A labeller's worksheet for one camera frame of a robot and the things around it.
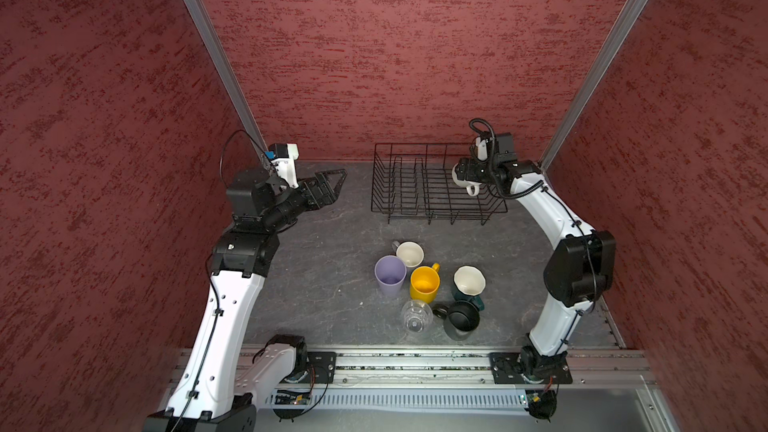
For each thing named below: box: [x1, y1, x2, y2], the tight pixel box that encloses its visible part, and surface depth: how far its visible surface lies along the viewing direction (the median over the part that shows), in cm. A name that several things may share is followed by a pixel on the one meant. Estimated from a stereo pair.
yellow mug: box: [410, 262, 441, 304], surface depth 84 cm
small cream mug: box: [391, 240, 425, 270], surface depth 89 cm
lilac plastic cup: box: [374, 255, 407, 298], surface depth 83 cm
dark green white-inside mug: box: [452, 265, 487, 311], surface depth 82 cm
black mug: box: [432, 300, 481, 341], surface depth 80 cm
